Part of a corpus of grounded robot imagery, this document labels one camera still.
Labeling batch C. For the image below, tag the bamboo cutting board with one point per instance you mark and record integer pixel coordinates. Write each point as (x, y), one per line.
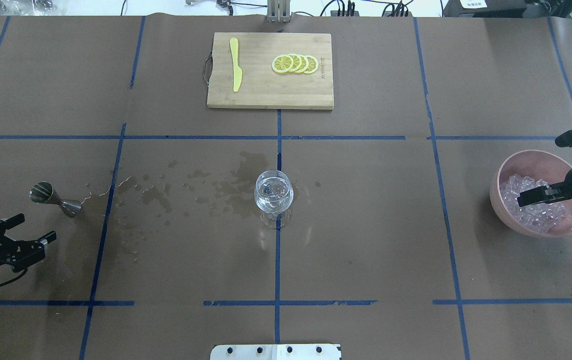
(261, 87)

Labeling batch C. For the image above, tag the steel double jigger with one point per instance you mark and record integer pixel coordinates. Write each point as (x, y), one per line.
(44, 192)

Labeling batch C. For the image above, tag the clear ice cube pile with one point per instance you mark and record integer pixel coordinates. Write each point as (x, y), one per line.
(541, 217)

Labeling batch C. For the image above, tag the yellow plastic knife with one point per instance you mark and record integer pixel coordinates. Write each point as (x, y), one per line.
(237, 70)

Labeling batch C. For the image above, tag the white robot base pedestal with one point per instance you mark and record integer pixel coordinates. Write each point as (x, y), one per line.
(293, 351)

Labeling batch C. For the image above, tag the clear wine glass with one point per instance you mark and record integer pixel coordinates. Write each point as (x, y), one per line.
(273, 195)

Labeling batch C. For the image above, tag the aluminium frame post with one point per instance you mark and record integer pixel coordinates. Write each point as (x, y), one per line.
(278, 11)

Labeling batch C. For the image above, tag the pink bowl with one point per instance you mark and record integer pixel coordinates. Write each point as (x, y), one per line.
(524, 171)

